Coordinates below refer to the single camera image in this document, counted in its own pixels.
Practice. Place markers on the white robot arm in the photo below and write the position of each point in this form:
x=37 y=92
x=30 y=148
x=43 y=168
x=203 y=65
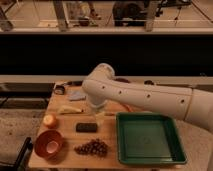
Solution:
x=190 y=105

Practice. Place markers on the bunch of dark grapes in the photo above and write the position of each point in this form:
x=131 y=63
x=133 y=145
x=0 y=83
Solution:
x=93 y=147

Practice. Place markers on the apple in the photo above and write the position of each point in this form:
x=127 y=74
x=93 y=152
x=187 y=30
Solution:
x=50 y=121

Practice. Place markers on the orange bowl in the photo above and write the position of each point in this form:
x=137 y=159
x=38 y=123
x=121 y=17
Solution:
x=48 y=144

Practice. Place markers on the green plastic tray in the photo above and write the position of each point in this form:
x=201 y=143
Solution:
x=148 y=139

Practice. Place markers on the metal fork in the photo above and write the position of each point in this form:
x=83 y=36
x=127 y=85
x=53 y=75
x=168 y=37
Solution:
x=110 y=113

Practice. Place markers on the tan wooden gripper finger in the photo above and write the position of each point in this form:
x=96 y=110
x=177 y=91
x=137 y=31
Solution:
x=100 y=117

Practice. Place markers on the grey blue cloth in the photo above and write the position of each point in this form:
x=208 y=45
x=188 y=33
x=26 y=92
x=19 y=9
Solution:
x=76 y=95

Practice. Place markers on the wooden board table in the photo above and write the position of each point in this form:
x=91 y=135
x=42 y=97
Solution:
x=67 y=158

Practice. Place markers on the yellow banana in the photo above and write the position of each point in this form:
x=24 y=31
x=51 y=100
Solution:
x=69 y=110

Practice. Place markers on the small dark metal cup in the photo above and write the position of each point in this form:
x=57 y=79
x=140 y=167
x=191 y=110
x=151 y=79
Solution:
x=149 y=82

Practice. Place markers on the orange carrot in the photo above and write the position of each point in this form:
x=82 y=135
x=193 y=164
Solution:
x=127 y=107

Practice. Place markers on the dark brown rectangular block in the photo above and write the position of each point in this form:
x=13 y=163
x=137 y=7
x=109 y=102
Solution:
x=86 y=127

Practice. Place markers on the purple bowl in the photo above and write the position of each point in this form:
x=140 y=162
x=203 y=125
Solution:
x=122 y=80

